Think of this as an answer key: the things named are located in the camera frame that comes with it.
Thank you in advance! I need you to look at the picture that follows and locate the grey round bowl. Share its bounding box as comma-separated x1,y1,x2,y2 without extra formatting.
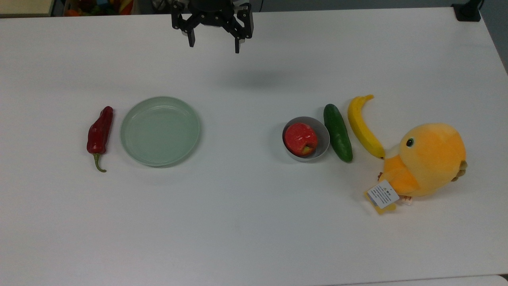
282,116,331,162

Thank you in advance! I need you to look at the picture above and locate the black table clamp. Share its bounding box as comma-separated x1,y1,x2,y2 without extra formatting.
452,0,484,22

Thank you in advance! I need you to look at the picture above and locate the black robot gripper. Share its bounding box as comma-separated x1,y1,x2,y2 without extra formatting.
171,0,254,54

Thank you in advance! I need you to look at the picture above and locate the yellow banana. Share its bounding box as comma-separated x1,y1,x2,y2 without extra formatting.
348,95,385,160

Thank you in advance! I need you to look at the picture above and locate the red apple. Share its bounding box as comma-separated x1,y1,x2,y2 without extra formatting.
284,123,319,157

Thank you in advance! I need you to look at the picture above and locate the green cucumber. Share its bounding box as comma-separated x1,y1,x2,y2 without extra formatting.
323,103,353,163

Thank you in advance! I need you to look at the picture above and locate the pale green round plate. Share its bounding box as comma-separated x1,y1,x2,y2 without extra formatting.
120,96,201,167

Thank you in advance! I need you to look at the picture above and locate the orange plush bird toy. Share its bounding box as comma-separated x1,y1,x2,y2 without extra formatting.
364,123,468,215

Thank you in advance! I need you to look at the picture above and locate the box of colourful toys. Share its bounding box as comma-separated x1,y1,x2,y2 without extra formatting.
63,0,135,17

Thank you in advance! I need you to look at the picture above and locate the red chili pepper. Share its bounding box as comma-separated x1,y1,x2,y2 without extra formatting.
87,106,114,173

